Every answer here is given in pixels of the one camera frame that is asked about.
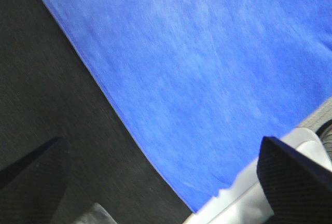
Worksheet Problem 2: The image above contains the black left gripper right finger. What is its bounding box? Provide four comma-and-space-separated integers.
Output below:
257, 136, 331, 223

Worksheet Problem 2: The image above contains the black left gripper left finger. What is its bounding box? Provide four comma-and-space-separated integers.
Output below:
1, 137, 71, 223

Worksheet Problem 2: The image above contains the blue microfibre towel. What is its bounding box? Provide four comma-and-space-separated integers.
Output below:
43, 0, 331, 212

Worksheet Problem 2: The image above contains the clear tape strip left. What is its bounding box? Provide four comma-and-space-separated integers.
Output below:
73, 203, 117, 224

